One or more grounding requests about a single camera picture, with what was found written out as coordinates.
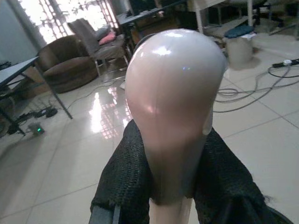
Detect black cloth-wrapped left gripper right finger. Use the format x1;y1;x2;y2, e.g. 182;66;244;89
188;127;294;224

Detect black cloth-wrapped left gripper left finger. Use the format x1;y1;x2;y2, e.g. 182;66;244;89
89;119;155;224

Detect grey adapter with green light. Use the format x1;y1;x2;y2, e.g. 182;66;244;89
28;123;45;136

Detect brown round armchair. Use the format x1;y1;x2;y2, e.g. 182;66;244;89
37;35;99;94

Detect grey fabric chair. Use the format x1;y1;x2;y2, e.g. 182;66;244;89
67;19;131;77

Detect black power strip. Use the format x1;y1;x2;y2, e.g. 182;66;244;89
272;59;294;69

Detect white bucket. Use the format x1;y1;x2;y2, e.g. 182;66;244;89
225;34;255;70

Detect pink cushion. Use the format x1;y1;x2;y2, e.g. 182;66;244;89
98;32;117;46

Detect grey cushion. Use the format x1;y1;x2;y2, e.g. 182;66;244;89
95;25;112;40

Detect grey desk with black legs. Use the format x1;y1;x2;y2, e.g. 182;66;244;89
0;56;73;136

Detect dark blue round cushion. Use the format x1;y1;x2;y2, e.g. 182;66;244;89
224;25;255;38

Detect white table legs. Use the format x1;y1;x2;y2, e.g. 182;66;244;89
188;0;255;33

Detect black office chair base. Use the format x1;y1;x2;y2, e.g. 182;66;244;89
253;0;295;28

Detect grey floor cable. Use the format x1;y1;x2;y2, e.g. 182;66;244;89
214;64;299;103

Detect black cable bundle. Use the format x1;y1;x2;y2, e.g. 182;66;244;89
14;106;58;123

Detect black table with metal frame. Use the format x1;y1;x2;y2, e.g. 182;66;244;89
115;6;191;59

